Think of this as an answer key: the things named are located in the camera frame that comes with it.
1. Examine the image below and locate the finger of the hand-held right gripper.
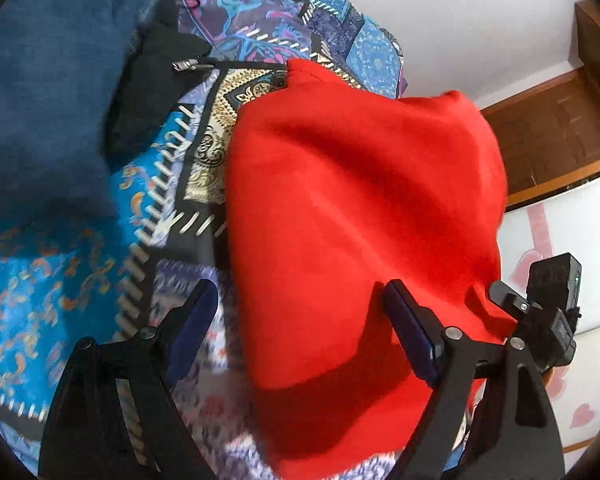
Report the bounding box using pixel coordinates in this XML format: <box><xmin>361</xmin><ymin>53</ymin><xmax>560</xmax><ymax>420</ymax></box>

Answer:
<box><xmin>489</xmin><ymin>280</ymin><xmax>542</xmax><ymax>323</ymax></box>

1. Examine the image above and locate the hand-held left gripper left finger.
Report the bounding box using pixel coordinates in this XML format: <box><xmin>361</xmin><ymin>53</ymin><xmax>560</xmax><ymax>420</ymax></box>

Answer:
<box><xmin>37</xmin><ymin>277</ymin><xmax>221</xmax><ymax>480</ymax></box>

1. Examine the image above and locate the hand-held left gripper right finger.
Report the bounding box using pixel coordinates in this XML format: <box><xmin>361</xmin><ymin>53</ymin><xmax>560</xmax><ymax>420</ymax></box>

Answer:
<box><xmin>382</xmin><ymin>280</ymin><xmax>566</xmax><ymax>480</ymax></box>

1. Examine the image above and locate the red garment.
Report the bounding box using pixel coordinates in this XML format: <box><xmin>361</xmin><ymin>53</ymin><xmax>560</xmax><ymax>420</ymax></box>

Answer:
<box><xmin>225</xmin><ymin>59</ymin><xmax>520</xmax><ymax>480</ymax></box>

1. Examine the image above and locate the blue patchwork blanket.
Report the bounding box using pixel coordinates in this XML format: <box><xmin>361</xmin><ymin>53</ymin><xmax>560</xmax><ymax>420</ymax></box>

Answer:
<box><xmin>0</xmin><ymin>0</ymin><xmax>407</xmax><ymax>480</ymax></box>

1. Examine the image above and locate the brown wooden furniture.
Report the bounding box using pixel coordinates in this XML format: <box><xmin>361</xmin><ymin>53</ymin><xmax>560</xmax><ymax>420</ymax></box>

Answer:
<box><xmin>480</xmin><ymin>0</ymin><xmax>600</xmax><ymax>209</ymax></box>

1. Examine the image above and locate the black zippered garment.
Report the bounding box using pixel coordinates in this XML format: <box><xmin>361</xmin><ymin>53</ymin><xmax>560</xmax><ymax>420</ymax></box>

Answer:
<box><xmin>102</xmin><ymin>0</ymin><xmax>291</xmax><ymax>152</ymax></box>

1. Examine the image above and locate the dark blue garment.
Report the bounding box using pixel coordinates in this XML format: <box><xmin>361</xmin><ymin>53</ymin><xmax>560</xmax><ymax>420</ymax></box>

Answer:
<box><xmin>0</xmin><ymin>0</ymin><xmax>167</xmax><ymax>223</ymax></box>

